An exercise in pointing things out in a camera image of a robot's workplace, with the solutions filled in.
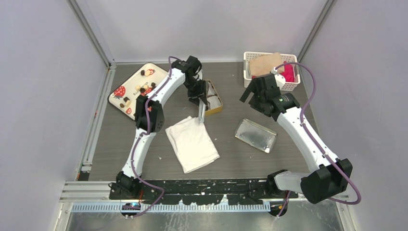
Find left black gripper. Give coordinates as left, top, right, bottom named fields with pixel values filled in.
left=183, top=77, right=207, bottom=107

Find metal tongs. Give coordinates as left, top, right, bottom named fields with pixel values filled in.
left=198, top=100, right=206, bottom=123

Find silver tin lid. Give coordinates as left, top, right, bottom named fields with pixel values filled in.
left=235, top=118, right=278, bottom=153

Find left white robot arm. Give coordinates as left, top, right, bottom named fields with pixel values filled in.
left=113, top=56, right=207, bottom=199

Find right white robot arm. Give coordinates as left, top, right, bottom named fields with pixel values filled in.
left=240, top=74, right=353, bottom=204

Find gold chocolate tin box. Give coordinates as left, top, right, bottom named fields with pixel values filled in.
left=205, top=79, right=223, bottom=117

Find white paper cup liner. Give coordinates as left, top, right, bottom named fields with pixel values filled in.
left=207, top=95, right=222, bottom=110

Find beige cloth in basket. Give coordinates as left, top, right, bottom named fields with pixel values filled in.
left=248, top=53, right=284, bottom=77

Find white plastic basket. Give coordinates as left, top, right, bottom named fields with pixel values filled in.
left=243, top=51, right=301, bottom=91

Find pink cloth in basket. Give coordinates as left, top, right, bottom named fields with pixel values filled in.
left=281, top=64, right=295, bottom=82

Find strawberry pattern tray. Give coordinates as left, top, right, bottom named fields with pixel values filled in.
left=108, top=63, right=167, bottom=120

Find white folded cloth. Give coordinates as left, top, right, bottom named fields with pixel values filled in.
left=165, top=116, right=220, bottom=174

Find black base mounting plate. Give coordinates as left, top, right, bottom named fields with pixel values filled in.
left=108, top=179, right=286, bottom=205

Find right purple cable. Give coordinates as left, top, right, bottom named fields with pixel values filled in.
left=273, top=62, right=362, bottom=218

